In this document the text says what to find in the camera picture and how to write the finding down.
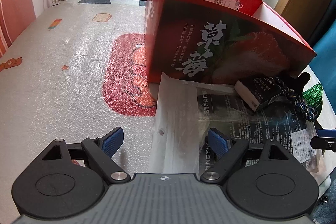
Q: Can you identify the small black packet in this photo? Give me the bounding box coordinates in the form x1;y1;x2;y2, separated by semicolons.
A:
234;76;281;112

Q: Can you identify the clear plastic packaged garment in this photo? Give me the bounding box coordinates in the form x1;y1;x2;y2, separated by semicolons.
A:
149;75;333;183

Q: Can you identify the black glove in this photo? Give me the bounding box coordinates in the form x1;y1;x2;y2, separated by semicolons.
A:
273;72;310;98

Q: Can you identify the green tassel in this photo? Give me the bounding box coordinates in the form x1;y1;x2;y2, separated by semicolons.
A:
303;83;323;111

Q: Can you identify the blue fabric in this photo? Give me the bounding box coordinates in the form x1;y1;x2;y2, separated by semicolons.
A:
305;0;336;106

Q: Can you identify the red strawberry cardboard box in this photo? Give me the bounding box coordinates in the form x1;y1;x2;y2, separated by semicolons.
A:
145;0;315;84

